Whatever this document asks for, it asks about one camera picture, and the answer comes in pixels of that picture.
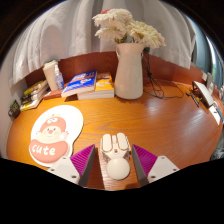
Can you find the white flat device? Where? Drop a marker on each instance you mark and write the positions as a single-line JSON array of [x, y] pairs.
[[203, 93]]

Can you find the white flower bouquet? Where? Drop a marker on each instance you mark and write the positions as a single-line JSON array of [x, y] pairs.
[[133, 28]]

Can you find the white computer mouse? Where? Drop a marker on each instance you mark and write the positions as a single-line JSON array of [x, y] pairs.
[[116, 166]]

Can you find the dark green mug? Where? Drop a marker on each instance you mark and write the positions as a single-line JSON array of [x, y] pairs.
[[14, 109]]

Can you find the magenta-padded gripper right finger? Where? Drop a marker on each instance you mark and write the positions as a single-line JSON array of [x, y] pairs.
[[163, 166]]

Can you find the black-spined book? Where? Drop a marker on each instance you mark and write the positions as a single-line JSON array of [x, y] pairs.
[[31, 99], [31, 95]]

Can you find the yellow white book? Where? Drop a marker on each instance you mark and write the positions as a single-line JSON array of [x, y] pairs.
[[31, 105]]

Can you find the orange yellow book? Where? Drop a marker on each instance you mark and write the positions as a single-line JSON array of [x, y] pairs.
[[104, 85]]

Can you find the white curtain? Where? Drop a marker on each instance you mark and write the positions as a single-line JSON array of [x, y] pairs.
[[60, 33]]

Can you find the reddish brown book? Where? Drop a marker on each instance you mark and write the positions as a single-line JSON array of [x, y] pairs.
[[51, 94]]

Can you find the white ceramic jug vase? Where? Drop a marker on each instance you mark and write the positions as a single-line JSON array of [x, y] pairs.
[[129, 73]]

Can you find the cream travel cup with lid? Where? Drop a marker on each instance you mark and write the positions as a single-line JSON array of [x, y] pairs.
[[50, 75]]

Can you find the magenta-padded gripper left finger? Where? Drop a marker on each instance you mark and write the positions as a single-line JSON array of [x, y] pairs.
[[63, 168]]

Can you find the white pink cartoon mouse pad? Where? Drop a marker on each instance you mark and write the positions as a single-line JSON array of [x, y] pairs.
[[50, 133]]

